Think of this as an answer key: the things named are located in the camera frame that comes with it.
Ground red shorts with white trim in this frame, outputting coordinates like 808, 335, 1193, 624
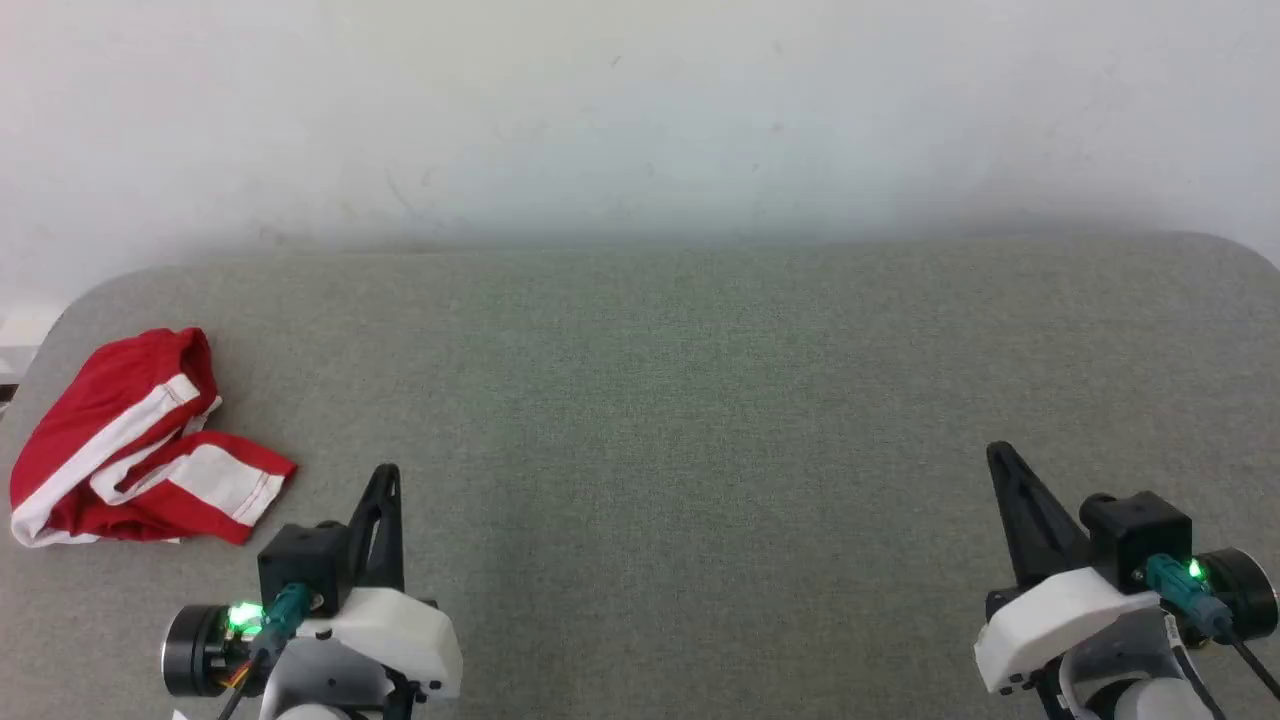
10, 328, 298, 548

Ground black cable with teal plug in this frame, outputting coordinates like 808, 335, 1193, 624
1143, 554, 1280, 701
218, 584, 314, 720

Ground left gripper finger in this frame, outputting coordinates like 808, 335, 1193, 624
370, 464, 405, 592
345, 464, 392, 592

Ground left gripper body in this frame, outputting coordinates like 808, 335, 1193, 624
160, 588, 464, 701

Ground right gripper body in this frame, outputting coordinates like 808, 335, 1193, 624
975, 548, 1280, 695

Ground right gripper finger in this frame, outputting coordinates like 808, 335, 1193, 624
986, 441, 1053, 588
997, 441, 1092, 578

